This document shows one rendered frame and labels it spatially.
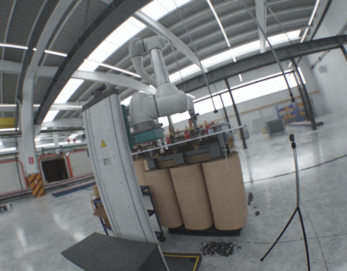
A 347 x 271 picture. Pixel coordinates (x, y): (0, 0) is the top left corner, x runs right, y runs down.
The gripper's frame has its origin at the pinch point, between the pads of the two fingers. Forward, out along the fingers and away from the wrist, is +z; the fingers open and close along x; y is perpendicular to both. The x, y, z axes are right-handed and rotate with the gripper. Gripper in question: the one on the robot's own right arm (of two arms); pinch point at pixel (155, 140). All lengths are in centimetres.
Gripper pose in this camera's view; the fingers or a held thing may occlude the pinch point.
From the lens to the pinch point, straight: 131.0
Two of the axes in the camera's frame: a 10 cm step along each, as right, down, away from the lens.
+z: 2.4, 9.7, -0.6
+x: 9.1, -2.4, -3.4
